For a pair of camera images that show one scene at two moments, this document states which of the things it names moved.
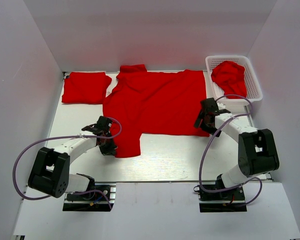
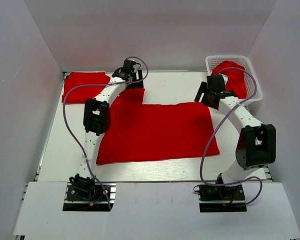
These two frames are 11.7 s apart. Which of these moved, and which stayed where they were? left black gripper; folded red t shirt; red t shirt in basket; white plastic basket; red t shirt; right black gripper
Moved: left black gripper; right black gripper; red t shirt
Stayed: folded red t shirt; red t shirt in basket; white plastic basket
